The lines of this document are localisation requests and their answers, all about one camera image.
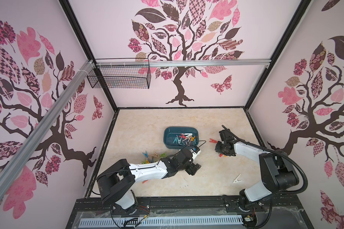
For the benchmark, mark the aluminium rail on wall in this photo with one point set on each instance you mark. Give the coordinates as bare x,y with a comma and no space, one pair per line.
237,62
19,160

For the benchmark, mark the white slotted cable duct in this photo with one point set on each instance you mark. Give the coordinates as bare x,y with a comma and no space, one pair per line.
141,222

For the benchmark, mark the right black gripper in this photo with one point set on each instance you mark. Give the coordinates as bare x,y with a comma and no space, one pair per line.
222,143

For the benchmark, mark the aluminium rail on back wall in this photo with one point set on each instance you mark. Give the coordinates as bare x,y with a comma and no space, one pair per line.
237,62

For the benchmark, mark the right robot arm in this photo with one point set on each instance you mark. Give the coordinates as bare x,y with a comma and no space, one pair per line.
276,171

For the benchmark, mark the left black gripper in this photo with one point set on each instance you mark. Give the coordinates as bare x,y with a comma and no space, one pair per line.
193,169

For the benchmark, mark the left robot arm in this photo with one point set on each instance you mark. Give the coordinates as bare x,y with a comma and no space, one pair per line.
115,183

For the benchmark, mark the mint clothespin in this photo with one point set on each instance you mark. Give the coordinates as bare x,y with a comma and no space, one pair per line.
177,140

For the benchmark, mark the teal plastic storage box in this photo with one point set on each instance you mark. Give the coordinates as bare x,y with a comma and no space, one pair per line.
171,132

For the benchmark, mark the black wire mesh basket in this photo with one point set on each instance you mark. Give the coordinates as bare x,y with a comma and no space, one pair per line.
121,73

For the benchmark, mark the aluminium rail on left wall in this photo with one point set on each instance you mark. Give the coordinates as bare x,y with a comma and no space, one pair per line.
19,160

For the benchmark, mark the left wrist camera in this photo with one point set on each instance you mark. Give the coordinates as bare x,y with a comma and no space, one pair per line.
196,150

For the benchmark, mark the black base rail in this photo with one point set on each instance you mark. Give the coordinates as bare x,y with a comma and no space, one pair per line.
152,204

